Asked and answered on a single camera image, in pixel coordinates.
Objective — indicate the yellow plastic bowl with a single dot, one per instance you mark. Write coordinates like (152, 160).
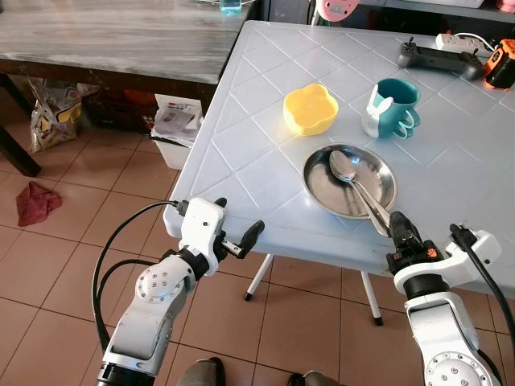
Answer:
(310, 108)

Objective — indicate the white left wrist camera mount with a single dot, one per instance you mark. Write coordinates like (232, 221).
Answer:
(201, 229)

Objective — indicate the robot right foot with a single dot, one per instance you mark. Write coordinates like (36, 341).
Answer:
(314, 379)

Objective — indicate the glass with blue liquid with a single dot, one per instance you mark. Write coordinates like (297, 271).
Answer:
(232, 6)

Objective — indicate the orange black device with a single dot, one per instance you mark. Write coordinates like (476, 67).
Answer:
(500, 64)

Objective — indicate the white metal table leg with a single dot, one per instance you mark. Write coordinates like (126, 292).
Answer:
(257, 280)
(372, 299)

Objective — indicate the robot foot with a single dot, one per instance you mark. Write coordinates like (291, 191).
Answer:
(201, 374)
(314, 379)

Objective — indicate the clear printed plastic bag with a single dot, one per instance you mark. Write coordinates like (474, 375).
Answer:
(56, 121)

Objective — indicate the white printed packet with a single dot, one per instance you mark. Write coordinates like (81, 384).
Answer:
(175, 122)

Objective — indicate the steel spoon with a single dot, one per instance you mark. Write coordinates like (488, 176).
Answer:
(344, 166)

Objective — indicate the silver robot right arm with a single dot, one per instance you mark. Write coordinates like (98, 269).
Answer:
(442, 338)

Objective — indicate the white plastic bin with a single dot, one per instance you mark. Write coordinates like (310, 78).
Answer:
(173, 153)

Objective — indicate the dark wooden table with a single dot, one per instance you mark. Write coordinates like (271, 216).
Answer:
(96, 40)

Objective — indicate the black remote controller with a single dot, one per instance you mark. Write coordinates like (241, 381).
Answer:
(438, 58)

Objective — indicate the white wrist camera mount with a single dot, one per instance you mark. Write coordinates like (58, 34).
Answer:
(201, 229)
(483, 245)

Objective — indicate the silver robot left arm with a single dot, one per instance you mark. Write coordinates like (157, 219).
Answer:
(153, 314)

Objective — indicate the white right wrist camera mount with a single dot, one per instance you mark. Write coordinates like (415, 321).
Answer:
(483, 245)

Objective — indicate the teal ceramic mug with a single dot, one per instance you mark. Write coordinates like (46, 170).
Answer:
(398, 104)

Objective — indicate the pink round gadget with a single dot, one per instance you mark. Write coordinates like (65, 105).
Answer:
(338, 8)

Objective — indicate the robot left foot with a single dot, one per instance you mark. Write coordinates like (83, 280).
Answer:
(201, 374)

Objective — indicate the black plastic crate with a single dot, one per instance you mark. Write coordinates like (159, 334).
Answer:
(121, 112)

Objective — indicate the round steel plate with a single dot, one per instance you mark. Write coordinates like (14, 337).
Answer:
(338, 197)

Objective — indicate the red cloth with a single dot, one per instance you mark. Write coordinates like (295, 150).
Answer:
(36, 205)

